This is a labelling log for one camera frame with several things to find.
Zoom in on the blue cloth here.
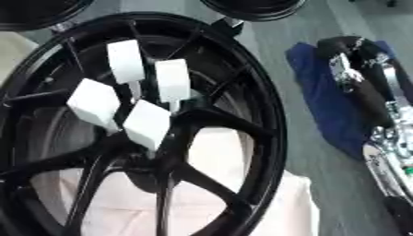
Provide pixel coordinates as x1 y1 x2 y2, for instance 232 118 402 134
284 40 413 161

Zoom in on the black spoked wheel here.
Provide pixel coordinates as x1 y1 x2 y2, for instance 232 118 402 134
0 11 289 236

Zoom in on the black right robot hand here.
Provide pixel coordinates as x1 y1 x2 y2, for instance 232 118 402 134
314 35 404 129

